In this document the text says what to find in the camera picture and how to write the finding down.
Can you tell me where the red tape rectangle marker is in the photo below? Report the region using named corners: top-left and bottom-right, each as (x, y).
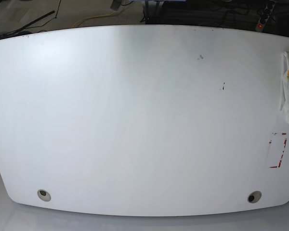
top-left (266, 132), bottom-right (287, 168)

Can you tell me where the black power strip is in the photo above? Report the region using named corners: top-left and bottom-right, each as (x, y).
top-left (255, 0), bottom-right (276, 32)

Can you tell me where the yellow cable on floor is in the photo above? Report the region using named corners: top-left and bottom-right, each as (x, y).
top-left (72, 11), bottom-right (116, 28)

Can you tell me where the left table cable grommet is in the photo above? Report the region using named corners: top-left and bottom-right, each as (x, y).
top-left (37, 190), bottom-right (51, 202)

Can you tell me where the table cable grommet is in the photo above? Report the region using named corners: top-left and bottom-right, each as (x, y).
top-left (37, 190), bottom-right (51, 202)
top-left (247, 191), bottom-right (262, 204)

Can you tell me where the right table cable grommet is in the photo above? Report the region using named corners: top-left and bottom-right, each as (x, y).
top-left (247, 191), bottom-right (262, 204)

